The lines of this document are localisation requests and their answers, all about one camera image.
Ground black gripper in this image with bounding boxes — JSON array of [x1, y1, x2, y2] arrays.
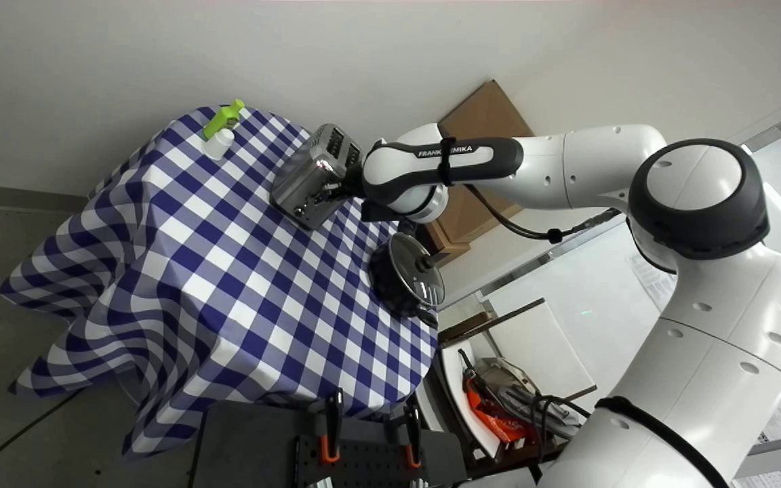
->
[[335, 155, 374, 223]]

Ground silver toaster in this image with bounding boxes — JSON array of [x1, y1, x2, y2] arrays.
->
[[270, 123, 361, 230]]

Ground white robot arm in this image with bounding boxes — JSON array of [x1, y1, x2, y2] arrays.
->
[[351, 124, 781, 488]]

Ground black pot with glass lid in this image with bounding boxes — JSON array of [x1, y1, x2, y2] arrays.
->
[[368, 232, 444, 318]]

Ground green white spray bottle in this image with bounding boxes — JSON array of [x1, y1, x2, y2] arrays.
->
[[200, 100, 244, 161]]

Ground brown cardboard box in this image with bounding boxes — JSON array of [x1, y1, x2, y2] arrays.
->
[[418, 79, 537, 257]]

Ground blue white checkered tablecloth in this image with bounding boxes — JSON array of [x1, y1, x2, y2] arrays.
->
[[0, 105, 435, 456]]

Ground black orange clamp right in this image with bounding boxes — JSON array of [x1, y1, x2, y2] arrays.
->
[[404, 398, 423, 468]]

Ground black orange clamp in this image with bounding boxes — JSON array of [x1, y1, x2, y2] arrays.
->
[[404, 398, 423, 468], [320, 390, 343, 463]]

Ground black orange clamp left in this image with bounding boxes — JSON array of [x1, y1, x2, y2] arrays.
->
[[320, 390, 343, 463]]

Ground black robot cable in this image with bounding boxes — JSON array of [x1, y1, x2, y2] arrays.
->
[[475, 185, 623, 243]]

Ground white bin with cables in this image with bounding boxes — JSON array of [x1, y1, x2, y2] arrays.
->
[[431, 344, 587, 462]]

